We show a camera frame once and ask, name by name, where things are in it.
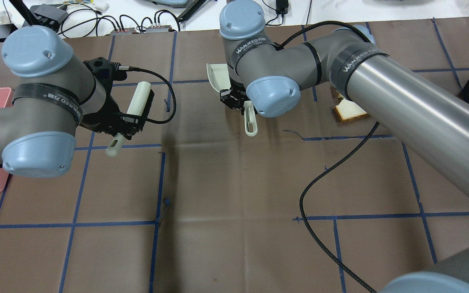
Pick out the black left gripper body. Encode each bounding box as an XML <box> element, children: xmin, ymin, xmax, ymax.
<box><xmin>81</xmin><ymin>57</ymin><xmax>145</xmax><ymax>139</ymax></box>

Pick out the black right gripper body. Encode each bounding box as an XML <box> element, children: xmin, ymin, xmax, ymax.
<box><xmin>219</xmin><ymin>83</ymin><xmax>250</xmax><ymax>112</ymax></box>

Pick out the pale green dustpan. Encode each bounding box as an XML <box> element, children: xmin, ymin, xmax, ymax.
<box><xmin>206</xmin><ymin>63</ymin><xmax>259</xmax><ymax>137</ymax></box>

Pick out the pale green hand brush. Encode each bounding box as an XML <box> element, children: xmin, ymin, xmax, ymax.
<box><xmin>105</xmin><ymin>81</ymin><xmax>154</xmax><ymax>157</ymax></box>

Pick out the triangular white bread slice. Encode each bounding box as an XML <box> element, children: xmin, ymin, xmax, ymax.
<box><xmin>333</xmin><ymin>99</ymin><xmax>368</xmax><ymax>122</ymax></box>

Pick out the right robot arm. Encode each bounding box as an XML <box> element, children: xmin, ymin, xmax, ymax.
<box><xmin>219</xmin><ymin>0</ymin><xmax>469</xmax><ymax>293</ymax></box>

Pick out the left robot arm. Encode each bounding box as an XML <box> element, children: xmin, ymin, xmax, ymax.
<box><xmin>0</xmin><ymin>26</ymin><xmax>145</xmax><ymax>178</ymax></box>

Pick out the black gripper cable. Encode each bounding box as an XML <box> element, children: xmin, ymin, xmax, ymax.
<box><xmin>118</xmin><ymin>66</ymin><xmax>177</xmax><ymax>125</ymax></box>

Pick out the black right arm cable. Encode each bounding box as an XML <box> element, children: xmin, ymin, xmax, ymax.
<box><xmin>277</xmin><ymin>20</ymin><xmax>381</xmax><ymax>293</ymax></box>

